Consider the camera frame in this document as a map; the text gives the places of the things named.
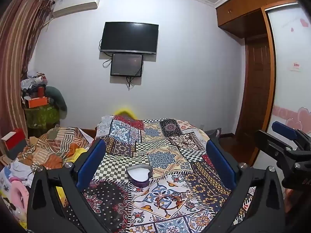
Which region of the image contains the wooden wardrobe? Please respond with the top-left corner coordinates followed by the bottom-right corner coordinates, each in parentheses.
top-left (216, 0), bottom-right (311, 165)

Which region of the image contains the yellow cloth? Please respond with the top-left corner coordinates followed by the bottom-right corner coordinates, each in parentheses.
top-left (55, 148), bottom-right (88, 201)

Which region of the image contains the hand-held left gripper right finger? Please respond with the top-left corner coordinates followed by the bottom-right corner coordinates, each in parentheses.
top-left (206, 140), bottom-right (285, 233)

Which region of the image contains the pile of household clutter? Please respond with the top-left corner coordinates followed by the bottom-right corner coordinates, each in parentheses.
top-left (21, 71), bottom-right (52, 102)

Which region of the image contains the patchwork printed blanket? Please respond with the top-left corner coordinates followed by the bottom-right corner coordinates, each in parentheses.
top-left (80, 115), bottom-right (258, 233)

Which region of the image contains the small black wall monitor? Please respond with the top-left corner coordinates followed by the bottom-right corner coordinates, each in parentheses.
top-left (110, 53), bottom-right (144, 77)

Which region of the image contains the orange box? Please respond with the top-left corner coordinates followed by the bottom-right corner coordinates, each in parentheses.
top-left (27, 97), bottom-right (49, 109)

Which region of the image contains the green cloth-covered cabinet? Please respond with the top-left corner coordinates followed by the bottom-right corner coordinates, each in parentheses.
top-left (24, 104), bottom-right (61, 130)

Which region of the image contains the white air conditioner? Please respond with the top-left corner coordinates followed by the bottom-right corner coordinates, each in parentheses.
top-left (52, 0), bottom-right (102, 18)

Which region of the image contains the cartoon printed cloth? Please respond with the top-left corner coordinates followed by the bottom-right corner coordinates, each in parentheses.
top-left (0, 167), bottom-right (28, 230)

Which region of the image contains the orange striped bedsheet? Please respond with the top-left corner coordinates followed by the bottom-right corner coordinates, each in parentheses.
top-left (17, 125), bottom-right (96, 171)

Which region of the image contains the red and white box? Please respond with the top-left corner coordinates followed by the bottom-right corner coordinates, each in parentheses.
top-left (1, 128), bottom-right (26, 152)

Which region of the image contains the purple heart-shaped tin box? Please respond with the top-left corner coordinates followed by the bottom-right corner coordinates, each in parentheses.
top-left (126, 164), bottom-right (153, 188)

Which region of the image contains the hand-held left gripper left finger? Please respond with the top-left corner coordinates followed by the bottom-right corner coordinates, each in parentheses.
top-left (26, 139), bottom-right (132, 233)

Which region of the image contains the dark green cushion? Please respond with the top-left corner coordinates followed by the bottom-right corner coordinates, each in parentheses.
top-left (45, 86), bottom-right (68, 120)

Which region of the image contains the large black wall television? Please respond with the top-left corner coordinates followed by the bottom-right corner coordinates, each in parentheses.
top-left (100, 22), bottom-right (159, 55)

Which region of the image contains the pink cloth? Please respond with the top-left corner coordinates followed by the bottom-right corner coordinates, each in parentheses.
top-left (7, 177), bottom-right (30, 215)

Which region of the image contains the red beaded bracelet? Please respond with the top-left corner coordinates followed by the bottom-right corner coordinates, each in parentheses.
top-left (155, 191), bottom-right (185, 210)

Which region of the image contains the wooden room door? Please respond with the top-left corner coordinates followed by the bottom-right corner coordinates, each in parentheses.
top-left (234, 36), bottom-right (273, 140)

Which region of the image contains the white heart-print sliding door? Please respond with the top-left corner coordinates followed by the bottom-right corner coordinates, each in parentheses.
top-left (265, 2), bottom-right (311, 139)

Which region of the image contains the dark grey cloth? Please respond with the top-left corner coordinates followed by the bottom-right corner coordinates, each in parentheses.
top-left (205, 128), bottom-right (222, 139)

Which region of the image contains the red and white sticker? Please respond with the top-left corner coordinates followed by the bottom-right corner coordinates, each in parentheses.
top-left (290, 60), bottom-right (303, 72)

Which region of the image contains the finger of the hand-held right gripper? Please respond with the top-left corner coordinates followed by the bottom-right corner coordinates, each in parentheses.
top-left (272, 121), bottom-right (311, 149)
top-left (255, 129), bottom-right (296, 161)

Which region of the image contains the striped brown curtain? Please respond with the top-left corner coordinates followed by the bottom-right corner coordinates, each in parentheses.
top-left (0, 0), bottom-right (54, 156)

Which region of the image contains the yellow object behind bed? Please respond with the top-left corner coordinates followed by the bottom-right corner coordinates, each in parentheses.
top-left (114, 106), bottom-right (137, 120)

